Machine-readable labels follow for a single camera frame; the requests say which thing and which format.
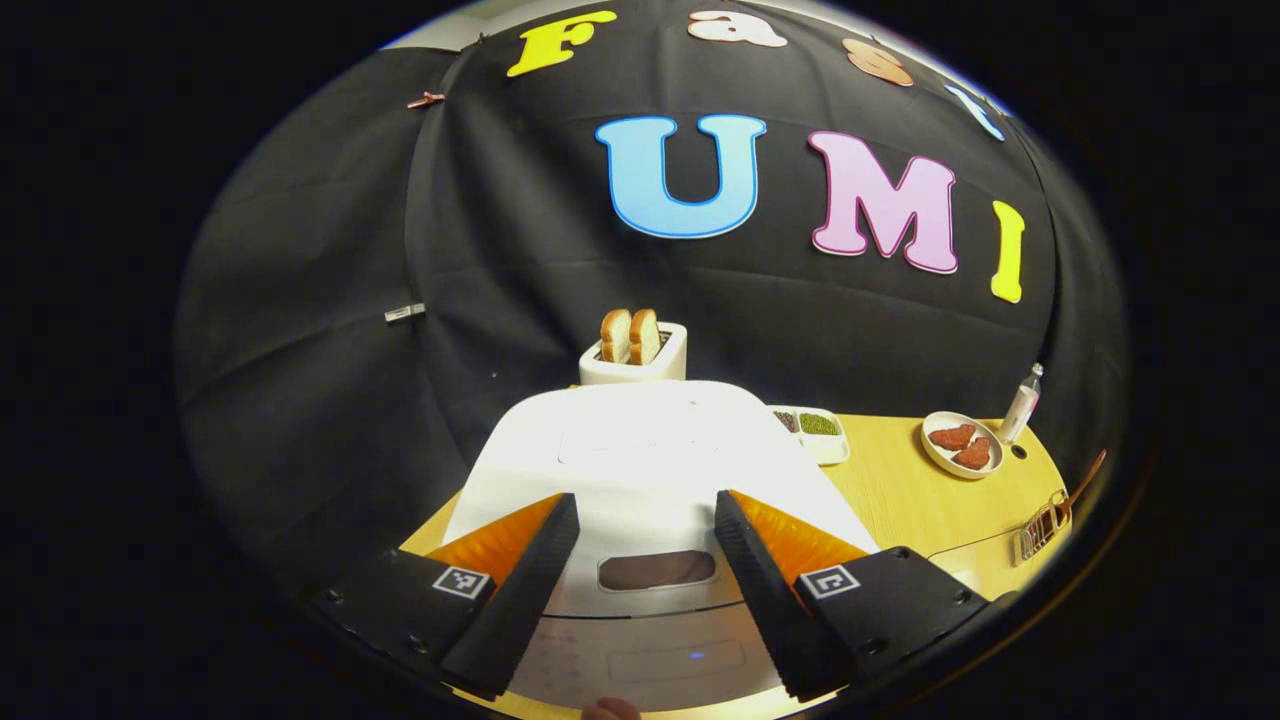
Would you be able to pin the white round plate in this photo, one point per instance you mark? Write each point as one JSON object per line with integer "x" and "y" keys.
{"x": 935, "y": 455}

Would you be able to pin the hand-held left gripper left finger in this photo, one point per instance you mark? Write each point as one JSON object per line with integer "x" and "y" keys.
{"x": 515, "y": 600}

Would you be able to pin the copper cloth clip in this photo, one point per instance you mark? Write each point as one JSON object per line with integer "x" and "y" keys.
{"x": 425, "y": 99}

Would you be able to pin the white rice cooker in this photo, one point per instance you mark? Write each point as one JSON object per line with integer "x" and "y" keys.
{"x": 650, "y": 450}

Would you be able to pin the black backdrop cloth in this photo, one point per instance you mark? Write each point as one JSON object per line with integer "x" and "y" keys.
{"x": 330, "y": 250}

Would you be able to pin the toasted bread slice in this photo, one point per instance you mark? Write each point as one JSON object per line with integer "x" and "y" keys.
{"x": 616, "y": 337}
{"x": 646, "y": 337}

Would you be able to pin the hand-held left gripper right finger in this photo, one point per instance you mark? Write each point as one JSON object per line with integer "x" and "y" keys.
{"x": 765, "y": 600}

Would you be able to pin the white toaster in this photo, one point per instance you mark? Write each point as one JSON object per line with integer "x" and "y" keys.
{"x": 668, "y": 360}

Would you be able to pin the red meat piece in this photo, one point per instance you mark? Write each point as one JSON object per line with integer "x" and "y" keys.
{"x": 953, "y": 437}
{"x": 972, "y": 455}

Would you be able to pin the small clear bottle pink label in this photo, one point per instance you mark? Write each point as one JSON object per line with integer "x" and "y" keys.
{"x": 1021, "y": 408}

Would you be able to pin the white divided grain dish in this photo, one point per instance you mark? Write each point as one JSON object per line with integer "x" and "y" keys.
{"x": 825, "y": 445}

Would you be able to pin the clear plastic tray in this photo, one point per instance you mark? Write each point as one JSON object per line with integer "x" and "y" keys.
{"x": 985, "y": 555}

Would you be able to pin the silver cloth clip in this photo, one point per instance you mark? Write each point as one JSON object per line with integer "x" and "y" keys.
{"x": 404, "y": 313}

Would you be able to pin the wooden spoon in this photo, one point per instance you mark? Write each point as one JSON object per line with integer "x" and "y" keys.
{"x": 1085, "y": 480}

